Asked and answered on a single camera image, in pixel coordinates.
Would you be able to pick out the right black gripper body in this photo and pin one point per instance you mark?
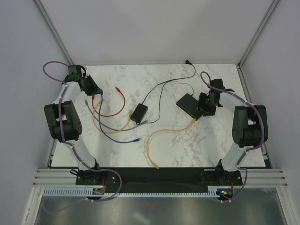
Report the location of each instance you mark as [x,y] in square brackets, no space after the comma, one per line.
[207,106]

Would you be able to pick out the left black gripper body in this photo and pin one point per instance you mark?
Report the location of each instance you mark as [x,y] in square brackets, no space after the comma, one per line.
[88,89]

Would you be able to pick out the black network switch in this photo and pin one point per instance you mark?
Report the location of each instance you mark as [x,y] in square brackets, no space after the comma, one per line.
[190,106]

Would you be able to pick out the black power adapter brick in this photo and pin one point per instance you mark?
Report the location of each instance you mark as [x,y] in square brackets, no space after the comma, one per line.
[139,113]

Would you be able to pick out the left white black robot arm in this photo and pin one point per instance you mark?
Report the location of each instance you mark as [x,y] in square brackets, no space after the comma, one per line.
[63,120]

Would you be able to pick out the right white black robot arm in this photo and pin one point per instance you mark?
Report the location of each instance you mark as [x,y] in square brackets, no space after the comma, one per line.
[249,127]

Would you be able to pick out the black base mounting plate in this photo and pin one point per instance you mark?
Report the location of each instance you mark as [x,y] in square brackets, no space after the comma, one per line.
[149,179]

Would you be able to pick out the aluminium frame rail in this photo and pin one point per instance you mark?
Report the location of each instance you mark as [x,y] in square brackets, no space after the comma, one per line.
[256,178]

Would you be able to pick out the left aluminium corner post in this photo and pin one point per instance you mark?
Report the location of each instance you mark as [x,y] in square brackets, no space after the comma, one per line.
[44,14]

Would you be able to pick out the aluminium corner post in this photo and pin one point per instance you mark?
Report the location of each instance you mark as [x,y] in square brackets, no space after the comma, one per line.
[44,14]
[262,25]

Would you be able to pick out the white slotted cable duct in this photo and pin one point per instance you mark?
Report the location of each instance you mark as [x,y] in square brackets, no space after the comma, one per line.
[96,192]

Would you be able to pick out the right aluminium corner post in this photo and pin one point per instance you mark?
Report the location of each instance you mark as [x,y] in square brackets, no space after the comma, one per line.
[262,25]

